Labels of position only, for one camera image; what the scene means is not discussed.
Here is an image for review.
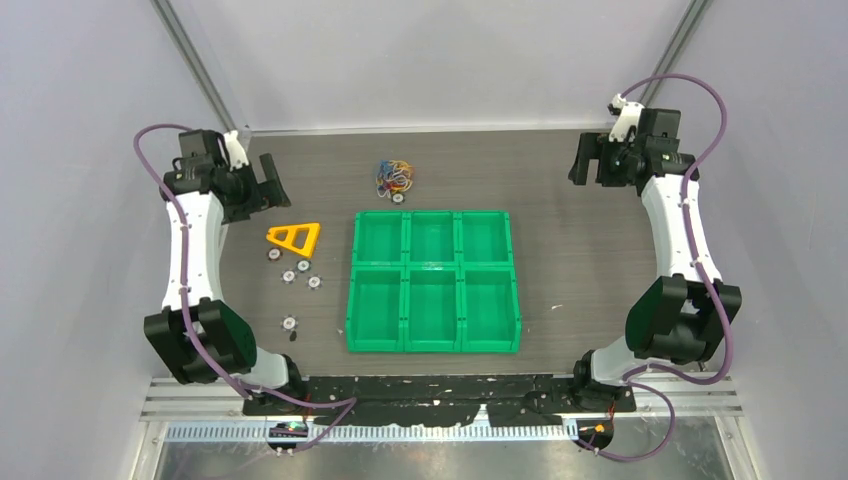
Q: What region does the colourful cable bundle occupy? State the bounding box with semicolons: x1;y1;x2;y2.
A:
374;158;416;199

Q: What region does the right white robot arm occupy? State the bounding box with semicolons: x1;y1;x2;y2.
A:
568;97;742;411

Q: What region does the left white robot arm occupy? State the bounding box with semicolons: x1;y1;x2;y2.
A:
133;125;307;414

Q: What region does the red poker chip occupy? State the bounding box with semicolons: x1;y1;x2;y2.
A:
267;247;283;262

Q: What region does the yellow triangular plastic piece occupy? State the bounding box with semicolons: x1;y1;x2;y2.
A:
266;222;321;259

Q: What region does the poker chip left middle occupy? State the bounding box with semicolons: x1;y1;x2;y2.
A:
280;269;298;284

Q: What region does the poker chip right middle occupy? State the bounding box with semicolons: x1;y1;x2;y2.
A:
306;275;323;290

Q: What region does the poker chip lowest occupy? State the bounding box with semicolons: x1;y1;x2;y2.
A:
280;315;298;332

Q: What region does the green six-compartment bin tray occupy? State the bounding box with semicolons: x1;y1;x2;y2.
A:
345;210;523;354

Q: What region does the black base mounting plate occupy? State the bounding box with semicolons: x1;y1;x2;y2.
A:
241;374;637;429

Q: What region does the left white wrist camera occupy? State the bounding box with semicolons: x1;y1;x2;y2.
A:
223;130;250;171

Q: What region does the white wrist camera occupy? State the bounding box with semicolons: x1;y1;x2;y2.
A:
608;94;644;143
223;130;250;171

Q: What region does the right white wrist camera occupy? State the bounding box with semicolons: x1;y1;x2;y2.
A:
608;94;644;143

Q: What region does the aluminium front rail frame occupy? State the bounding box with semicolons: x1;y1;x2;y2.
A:
129;373;765;479

